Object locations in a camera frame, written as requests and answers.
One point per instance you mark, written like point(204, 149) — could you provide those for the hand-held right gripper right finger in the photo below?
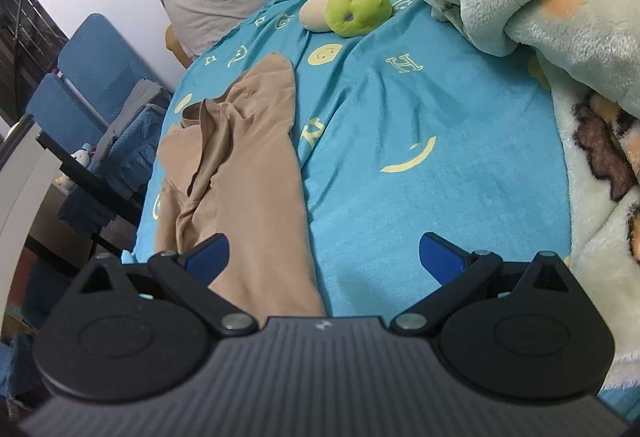
point(440, 258)

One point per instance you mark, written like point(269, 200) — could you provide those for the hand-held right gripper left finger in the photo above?
point(210, 254)

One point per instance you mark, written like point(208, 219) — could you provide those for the tan garment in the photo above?
point(250, 177)

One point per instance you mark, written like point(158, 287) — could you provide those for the bed with teal sheet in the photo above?
point(425, 117)

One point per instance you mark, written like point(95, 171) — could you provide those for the cream animal print blanket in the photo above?
point(590, 242)

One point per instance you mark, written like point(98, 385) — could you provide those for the small white plush toy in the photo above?
point(82, 156)

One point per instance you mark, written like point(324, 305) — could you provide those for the grey seat cushion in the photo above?
point(135, 109)

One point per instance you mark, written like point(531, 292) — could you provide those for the white table with black legs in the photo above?
point(20, 197)

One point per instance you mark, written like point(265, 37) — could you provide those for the blue covered chair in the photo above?
point(105, 47)
point(60, 104)
point(15, 362)

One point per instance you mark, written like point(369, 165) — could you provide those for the green and cream plush toy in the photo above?
point(355, 7)

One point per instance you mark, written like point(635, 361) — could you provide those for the dark metal grille door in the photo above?
point(20, 42)

